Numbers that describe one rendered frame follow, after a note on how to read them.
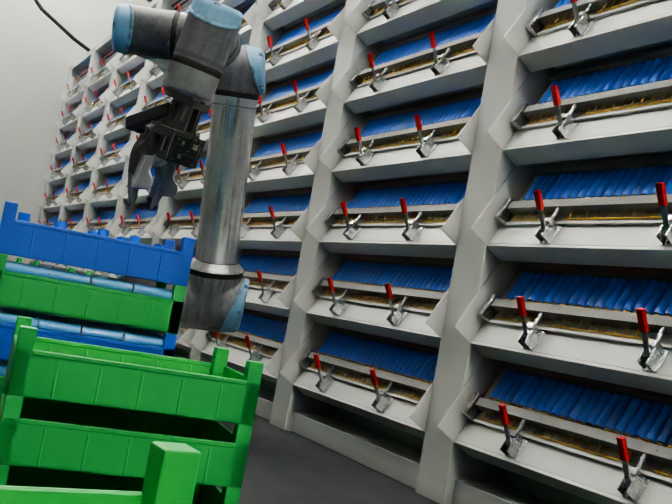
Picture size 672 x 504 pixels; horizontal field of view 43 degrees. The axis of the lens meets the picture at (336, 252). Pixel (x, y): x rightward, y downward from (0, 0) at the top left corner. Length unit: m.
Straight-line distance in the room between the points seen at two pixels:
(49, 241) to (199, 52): 0.40
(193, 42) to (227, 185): 0.75
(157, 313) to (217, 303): 0.80
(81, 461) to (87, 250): 0.43
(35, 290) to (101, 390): 0.37
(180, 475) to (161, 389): 0.66
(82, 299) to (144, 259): 0.12
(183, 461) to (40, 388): 0.66
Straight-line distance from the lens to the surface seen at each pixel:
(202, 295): 2.23
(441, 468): 1.72
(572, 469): 1.48
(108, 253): 1.42
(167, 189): 1.56
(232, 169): 2.19
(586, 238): 1.51
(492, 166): 1.73
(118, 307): 1.42
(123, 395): 1.09
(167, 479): 0.43
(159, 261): 1.43
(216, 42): 1.51
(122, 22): 1.66
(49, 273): 1.42
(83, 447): 1.09
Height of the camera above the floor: 0.32
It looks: 4 degrees up
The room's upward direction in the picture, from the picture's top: 10 degrees clockwise
